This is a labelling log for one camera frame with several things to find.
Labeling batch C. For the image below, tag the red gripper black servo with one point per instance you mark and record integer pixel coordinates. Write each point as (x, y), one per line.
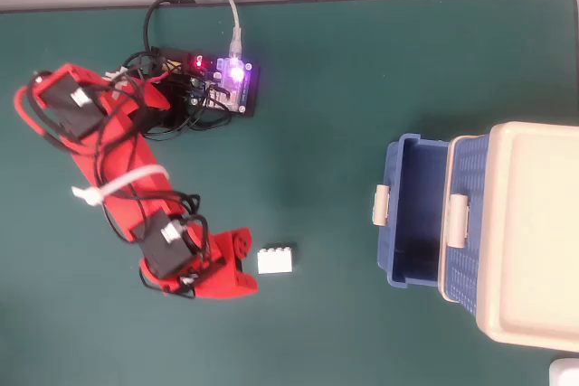
(167, 255)

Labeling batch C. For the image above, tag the white toy brick cube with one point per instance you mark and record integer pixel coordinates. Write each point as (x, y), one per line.
(274, 261)

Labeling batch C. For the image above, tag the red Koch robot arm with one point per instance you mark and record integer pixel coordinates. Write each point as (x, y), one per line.
(122, 155)

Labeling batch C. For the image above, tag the dark green table mat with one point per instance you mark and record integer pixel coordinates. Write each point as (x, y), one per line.
(316, 178)

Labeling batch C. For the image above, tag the long white zip tie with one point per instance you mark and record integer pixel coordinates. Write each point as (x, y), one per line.
(122, 182)

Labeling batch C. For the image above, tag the controller circuit board with LEDs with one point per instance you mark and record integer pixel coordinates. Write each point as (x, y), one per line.
(228, 87)

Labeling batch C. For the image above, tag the electronics control board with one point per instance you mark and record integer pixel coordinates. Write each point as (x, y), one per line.
(254, 87)

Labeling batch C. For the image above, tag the short white zip tie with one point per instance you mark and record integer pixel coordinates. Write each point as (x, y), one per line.
(116, 81)

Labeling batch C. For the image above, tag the white object corner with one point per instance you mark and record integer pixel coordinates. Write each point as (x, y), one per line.
(565, 374)

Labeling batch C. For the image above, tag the beige plastic drawer cabinet frame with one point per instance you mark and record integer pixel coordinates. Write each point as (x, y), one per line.
(543, 223)

